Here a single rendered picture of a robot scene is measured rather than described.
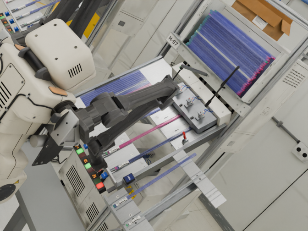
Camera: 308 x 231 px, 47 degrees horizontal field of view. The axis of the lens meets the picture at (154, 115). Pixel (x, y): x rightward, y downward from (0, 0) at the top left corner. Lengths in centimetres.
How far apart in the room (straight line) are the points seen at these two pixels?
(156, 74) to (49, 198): 105
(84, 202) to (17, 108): 147
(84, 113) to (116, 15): 198
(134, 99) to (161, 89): 16
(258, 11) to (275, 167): 159
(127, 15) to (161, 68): 89
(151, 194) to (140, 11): 165
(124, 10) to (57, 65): 199
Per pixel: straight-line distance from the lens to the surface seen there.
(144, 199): 217
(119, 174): 191
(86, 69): 121
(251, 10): 251
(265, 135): 355
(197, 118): 201
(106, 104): 121
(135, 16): 318
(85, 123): 115
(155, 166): 192
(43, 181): 183
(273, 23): 241
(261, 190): 356
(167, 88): 144
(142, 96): 133
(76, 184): 262
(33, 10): 301
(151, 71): 234
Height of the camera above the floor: 177
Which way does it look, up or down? 22 degrees down
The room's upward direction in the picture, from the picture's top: 37 degrees clockwise
